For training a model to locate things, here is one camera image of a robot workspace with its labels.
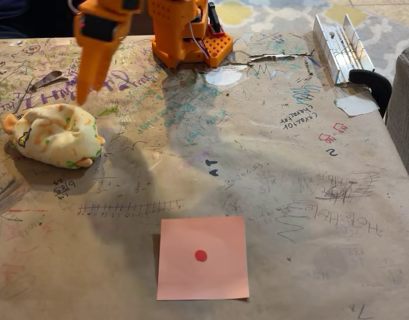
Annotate patterned plush toy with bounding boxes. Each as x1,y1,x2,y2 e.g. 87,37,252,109
1,103,107,171

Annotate orange robot arm with base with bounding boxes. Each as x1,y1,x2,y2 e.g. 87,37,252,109
146,0,234,69

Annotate person in dark navy clothes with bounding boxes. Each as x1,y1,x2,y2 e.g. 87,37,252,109
0,0,79,40

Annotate black red bar clamp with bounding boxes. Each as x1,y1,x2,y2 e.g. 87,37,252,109
206,1,225,36

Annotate grey yellow patterned rug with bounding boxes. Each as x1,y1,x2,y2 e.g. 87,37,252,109
209,0,409,86

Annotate scribbled brown paper table cover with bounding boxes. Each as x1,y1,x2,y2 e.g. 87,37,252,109
0,31,409,320

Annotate pink square sticky note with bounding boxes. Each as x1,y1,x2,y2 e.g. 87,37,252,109
157,215,250,301

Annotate white tape piece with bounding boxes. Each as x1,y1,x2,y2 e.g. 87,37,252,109
334,92,380,117

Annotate grey sofa armrest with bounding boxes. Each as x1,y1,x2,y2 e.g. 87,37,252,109
385,44,409,193

